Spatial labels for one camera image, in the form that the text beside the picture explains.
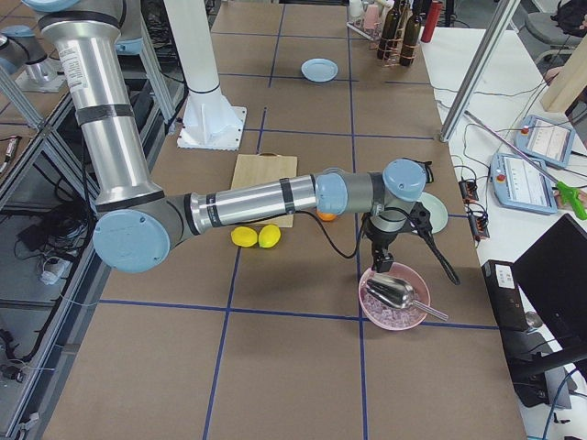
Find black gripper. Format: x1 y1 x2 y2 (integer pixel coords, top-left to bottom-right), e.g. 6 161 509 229
371 240 394 273

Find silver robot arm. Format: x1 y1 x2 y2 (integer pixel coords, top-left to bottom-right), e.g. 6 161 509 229
1 25 66 94
29 1 433 273

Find green plate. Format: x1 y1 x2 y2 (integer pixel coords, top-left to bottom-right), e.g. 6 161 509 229
418 192 449 234

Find light blue plate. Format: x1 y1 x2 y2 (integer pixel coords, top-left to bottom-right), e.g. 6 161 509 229
301 58 338 83

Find steel ice scoop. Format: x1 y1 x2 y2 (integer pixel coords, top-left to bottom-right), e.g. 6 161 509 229
366 274 449 322

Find pink bowl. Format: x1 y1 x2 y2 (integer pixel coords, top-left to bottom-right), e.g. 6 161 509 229
359 263 430 331

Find clear ice cubes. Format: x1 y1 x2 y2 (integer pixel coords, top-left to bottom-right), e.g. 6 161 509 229
360 284 426 331

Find orange fruit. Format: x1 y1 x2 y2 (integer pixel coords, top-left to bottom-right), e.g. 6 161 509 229
316 212 338 223

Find yellow lemon near board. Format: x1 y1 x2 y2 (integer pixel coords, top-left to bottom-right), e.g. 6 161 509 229
258 224 282 248

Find black desktop box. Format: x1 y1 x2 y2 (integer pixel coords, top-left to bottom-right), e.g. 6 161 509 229
482 259 528 332

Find yellow lemon far side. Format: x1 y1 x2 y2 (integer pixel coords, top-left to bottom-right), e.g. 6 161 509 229
230 226 258 248

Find near teach pendant tablet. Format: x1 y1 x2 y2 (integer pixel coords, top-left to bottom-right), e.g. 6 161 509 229
490 153 558 215

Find teach pendant tablet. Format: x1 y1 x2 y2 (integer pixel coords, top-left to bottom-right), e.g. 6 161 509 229
515 115 576 169
490 153 558 215

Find bamboo cutting board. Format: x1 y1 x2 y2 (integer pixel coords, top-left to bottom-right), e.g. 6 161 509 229
227 153 299 229

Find black computer monitor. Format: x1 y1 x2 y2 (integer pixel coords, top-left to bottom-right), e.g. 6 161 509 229
513 214 586 347

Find far teach pendant tablet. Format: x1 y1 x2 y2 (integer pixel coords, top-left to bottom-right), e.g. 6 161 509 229
515 115 576 169

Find dark glass wine bottle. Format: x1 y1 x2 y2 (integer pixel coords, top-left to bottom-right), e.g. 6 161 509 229
399 0 422 67

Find pink cup on rack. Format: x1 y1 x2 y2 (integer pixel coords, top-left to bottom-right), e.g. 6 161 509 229
363 4 381 31

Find red thermos bottle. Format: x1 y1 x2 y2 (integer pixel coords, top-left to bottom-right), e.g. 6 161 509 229
421 1 437 43

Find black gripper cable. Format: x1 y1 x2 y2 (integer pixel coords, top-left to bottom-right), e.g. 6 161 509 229
293 159 461 286

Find copper wire bottle rack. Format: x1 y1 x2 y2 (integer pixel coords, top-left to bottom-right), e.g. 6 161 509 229
380 27 421 67

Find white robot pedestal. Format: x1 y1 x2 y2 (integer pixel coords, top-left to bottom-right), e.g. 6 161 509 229
164 0 247 151

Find aluminium frame post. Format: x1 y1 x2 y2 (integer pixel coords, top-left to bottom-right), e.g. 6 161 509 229
439 0 521 142

